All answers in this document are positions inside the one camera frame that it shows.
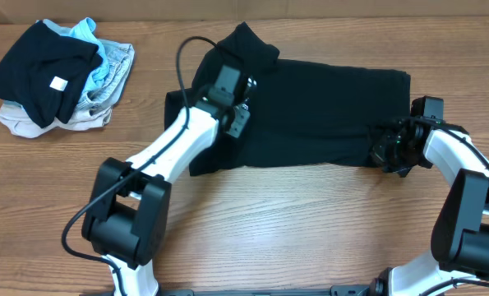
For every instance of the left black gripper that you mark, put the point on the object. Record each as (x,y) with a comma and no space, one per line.
(239,122)

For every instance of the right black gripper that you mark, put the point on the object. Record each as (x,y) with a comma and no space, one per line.
(385,152)

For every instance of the black polo shirt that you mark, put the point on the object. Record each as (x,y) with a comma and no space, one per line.
(301,112)

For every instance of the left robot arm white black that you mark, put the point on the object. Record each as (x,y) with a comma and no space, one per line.
(127,221)

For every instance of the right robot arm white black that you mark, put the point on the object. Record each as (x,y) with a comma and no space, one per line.
(459,247)

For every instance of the light denim jeans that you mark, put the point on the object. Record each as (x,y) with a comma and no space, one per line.
(120,58)

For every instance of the light blue garment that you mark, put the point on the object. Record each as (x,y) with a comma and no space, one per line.
(84,31)

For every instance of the folded black garment on pile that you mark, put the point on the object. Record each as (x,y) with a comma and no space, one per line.
(45,73)

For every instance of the beige folded garment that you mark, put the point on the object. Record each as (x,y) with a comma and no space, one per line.
(19,123)

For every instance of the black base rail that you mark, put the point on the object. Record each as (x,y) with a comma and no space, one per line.
(336,290)

